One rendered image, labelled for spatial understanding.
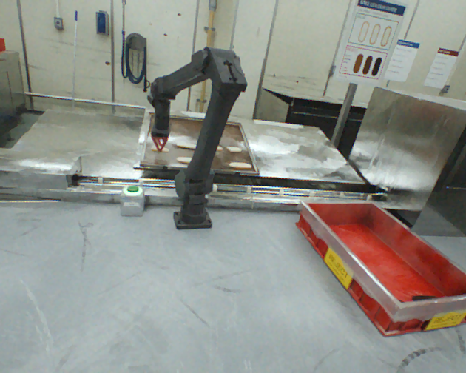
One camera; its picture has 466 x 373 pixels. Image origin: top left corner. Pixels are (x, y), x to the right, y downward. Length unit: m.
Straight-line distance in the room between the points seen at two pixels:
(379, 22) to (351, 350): 1.74
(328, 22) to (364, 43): 3.23
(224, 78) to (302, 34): 4.38
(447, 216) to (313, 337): 0.84
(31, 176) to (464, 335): 1.29
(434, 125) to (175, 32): 3.92
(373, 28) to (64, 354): 1.99
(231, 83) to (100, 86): 4.23
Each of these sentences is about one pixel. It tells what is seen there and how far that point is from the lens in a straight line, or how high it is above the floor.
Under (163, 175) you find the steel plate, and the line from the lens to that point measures 1.32.
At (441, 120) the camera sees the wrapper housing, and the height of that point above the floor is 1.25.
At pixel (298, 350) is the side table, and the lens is 0.73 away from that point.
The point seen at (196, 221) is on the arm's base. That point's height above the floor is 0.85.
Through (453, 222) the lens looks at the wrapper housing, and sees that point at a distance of 1.46.
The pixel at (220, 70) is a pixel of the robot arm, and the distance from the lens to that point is 0.75.
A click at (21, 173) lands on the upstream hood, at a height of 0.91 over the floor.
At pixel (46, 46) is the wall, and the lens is 5.02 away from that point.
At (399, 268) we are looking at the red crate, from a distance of 1.11.
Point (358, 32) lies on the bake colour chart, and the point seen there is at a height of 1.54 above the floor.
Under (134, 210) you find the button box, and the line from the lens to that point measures 1.01.
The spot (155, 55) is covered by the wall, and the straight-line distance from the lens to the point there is 4.74.
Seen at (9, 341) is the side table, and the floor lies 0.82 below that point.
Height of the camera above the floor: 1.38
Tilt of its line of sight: 26 degrees down
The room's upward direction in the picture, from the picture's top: 10 degrees clockwise
